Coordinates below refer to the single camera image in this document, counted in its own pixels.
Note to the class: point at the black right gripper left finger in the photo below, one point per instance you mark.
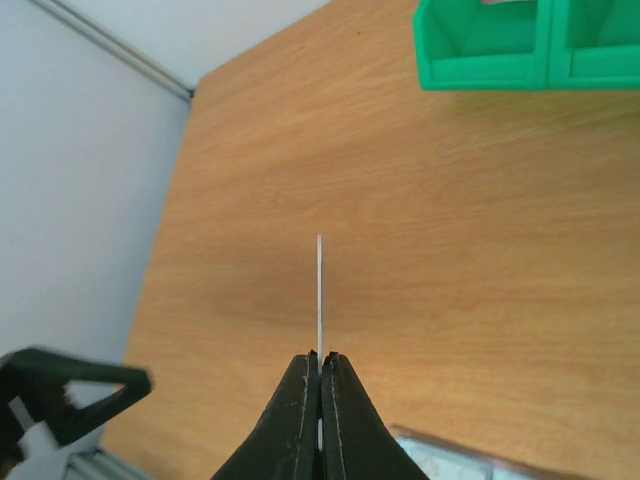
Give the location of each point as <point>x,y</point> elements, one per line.
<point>283,443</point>

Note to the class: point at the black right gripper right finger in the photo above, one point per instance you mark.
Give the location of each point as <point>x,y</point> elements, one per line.
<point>356,443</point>

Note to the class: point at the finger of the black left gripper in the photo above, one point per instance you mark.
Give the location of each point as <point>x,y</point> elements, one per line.
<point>38,378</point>

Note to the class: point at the white magnetic stripe card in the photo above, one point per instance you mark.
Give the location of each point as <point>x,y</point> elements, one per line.
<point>319,298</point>

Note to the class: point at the green two-compartment bin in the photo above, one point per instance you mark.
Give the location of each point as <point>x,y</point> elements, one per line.
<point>527,45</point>

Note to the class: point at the aluminium front rail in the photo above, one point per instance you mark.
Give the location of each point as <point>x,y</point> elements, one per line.
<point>101,465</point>

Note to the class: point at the left aluminium frame post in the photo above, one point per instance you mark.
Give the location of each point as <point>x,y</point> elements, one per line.
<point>106,40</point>

